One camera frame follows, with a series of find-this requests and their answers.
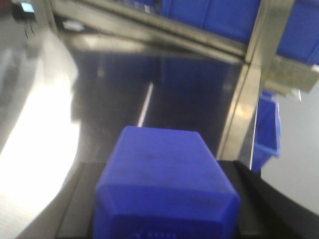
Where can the blue bottle-shaped part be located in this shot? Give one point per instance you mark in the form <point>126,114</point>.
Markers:
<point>164,184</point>

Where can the blue bin far right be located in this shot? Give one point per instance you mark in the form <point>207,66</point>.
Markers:
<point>300,40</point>

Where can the stainless steel shelf rack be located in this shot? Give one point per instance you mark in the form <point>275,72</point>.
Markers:
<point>139,68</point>

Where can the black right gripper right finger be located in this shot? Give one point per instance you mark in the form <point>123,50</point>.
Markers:
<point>265,212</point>

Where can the blue bin on floor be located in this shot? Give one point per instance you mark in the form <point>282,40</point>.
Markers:
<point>267,143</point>

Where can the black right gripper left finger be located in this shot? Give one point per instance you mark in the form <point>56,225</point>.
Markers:
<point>70,214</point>

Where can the blue bin center-right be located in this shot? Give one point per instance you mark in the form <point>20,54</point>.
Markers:
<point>233,19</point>

